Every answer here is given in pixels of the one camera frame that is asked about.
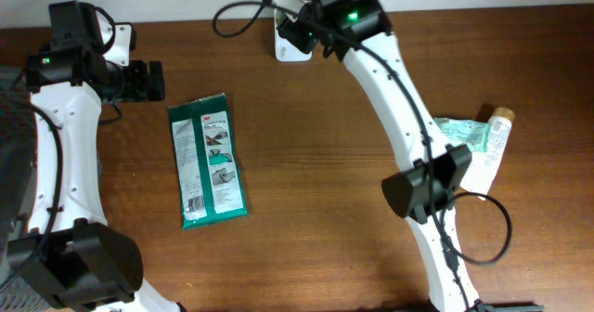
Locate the green white 3M packet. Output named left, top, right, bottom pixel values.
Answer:
left=167, top=94, right=249, bottom=230

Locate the teal wipes pouch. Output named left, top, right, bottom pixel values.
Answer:
left=434, top=117, right=490, bottom=152

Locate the white cream tube gold cap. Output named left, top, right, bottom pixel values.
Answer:
left=460, top=107, right=515, bottom=194

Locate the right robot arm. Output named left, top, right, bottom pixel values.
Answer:
left=270, top=0, right=480, bottom=311

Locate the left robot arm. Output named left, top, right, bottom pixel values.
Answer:
left=1, top=1, right=181, bottom=311

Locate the white barcode scanner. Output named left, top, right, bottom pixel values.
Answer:
left=274, top=10, right=312, bottom=62

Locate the grey plastic mesh basket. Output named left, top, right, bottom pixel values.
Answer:
left=0, top=65, right=38, bottom=312

